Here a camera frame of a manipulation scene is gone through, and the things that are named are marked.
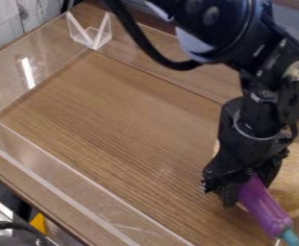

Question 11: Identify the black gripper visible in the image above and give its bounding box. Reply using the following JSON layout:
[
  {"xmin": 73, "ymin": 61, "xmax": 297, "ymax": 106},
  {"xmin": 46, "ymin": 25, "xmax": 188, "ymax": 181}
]
[{"xmin": 201, "ymin": 98, "xmax": 297, "ymax": 208}]

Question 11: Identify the brown wooden bowl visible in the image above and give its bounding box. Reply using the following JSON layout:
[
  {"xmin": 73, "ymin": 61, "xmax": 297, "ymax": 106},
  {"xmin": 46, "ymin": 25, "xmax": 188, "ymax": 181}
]
[{"xmin": 212, "ymin": 109, "xmax": 299, "ymax": 219}]

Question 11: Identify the purple toy eggplant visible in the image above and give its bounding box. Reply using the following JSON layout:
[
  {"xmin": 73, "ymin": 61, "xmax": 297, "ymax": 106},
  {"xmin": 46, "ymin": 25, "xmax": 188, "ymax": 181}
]
[{"xmin": 237, "ymin": 175, "xmax": 299, "ymax": 246}]

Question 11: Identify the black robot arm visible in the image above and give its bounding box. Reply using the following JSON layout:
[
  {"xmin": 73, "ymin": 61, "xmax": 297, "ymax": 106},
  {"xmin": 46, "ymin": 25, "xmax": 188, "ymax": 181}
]
[{"xmin": 105, "ymin": 0, "xmax": 299, "ymax": 207}]

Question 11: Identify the yellow black device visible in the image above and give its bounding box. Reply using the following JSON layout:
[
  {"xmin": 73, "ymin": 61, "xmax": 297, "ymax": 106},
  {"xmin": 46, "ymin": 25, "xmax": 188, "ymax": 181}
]
[{"xmin": 9, "ymin": 212, "xmax": 62, "ymax": 246}]

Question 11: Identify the clear acrylic corner bracket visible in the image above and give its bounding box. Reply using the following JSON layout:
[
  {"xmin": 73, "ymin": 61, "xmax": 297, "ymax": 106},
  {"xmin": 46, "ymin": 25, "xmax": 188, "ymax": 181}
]
[{"xmin": 65, "ymin": 12, "xmax": 112, "ymax": 50}]

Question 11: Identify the black cable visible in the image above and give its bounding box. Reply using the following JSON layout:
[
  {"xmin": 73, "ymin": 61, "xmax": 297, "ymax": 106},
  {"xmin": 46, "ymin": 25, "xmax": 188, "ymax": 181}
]
[{"xmin": 0, "ymin": 220, "xmax": 46, "ymax": 246}]

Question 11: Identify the clear acrylic tray wall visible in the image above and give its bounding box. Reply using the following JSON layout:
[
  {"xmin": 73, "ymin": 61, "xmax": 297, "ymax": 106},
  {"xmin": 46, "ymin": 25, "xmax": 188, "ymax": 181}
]
[{"xmin": 0, "ymin": 11, "xmax": 299, "ymax": 246}]

